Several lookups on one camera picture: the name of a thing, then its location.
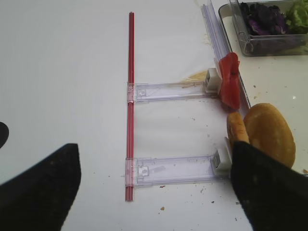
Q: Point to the green lettuce leaves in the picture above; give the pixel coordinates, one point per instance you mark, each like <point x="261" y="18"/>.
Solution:
<point x="297" y="17"/>

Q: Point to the left red rail strip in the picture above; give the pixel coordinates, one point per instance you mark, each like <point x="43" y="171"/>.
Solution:
<point x="131" y="82"/>

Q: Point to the upper left clear slider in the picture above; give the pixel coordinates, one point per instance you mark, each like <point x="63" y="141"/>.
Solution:
<point x="207" y="86"/>

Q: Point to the clear plastic salad container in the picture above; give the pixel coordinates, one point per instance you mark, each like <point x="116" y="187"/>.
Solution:
<point x="289" y="44"/>

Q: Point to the metal tray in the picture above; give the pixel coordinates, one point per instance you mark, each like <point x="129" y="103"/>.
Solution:
<point x="279" y="80"/>

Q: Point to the bun slice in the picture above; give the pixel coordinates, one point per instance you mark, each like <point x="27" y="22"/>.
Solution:
<point x="236" y="129"/>

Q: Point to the clear slider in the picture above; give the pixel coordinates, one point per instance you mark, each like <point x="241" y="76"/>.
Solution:
<point x="146" y="172"/>
<point x="207" y="86"/>

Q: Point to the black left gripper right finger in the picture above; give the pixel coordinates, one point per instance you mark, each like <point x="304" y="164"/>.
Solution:
<point x="273" y="197"/>

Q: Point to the red tomato slices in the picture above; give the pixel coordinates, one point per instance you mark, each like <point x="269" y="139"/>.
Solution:
<point x="229" y="89"/>

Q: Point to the purple cabbage leaves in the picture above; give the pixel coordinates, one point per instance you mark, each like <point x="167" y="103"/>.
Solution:
<point x="261" y="20"/>

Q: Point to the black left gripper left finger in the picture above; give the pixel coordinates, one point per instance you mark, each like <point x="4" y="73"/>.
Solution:
<point x="40" y="198"/>

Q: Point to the lower left clear slider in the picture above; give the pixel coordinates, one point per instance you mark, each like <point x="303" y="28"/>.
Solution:
<point x="146" y="172"/>

